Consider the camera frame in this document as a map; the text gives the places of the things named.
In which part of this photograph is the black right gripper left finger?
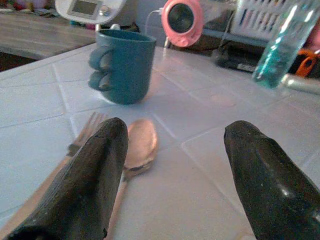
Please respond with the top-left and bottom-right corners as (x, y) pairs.
(1, 117), (129, 240)

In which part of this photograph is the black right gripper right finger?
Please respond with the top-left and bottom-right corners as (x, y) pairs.
(223, 120), (320, 240)

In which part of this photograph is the rose gold metal fork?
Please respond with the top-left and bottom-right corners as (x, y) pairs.
(0, 111), (108, 233)

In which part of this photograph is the rose gold metal spoon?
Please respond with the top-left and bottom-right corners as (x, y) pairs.
(104, 118), (159, 240)

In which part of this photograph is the silver metal tube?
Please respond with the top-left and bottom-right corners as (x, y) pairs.
(280, 73), (320, 95)

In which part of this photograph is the teal plastic mug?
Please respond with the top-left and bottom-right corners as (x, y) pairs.
(88, 28), (157, 105)

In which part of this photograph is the black box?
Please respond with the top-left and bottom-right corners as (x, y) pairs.
(215, 41), (267, 73)

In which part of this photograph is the clear teal water bottle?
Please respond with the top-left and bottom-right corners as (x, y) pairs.
(251, 0), (320, 89)

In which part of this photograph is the wooden counter top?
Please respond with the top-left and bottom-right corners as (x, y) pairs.
(0, 12), (97, 61)

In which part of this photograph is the white plastic basket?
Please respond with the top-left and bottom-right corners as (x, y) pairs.
(231, 0), (291, 42)

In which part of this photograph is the white appliance with display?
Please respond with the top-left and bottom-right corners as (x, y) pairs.
(54, 0), (127, 25)

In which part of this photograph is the pink round speaker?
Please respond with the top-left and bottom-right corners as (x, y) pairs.
(161, 0), (204, 48)

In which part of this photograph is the orange tool handle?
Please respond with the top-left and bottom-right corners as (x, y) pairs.
(294, 48), (320, 78)

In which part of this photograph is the white cable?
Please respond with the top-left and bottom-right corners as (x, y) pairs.
(144, 8), (169, 58)

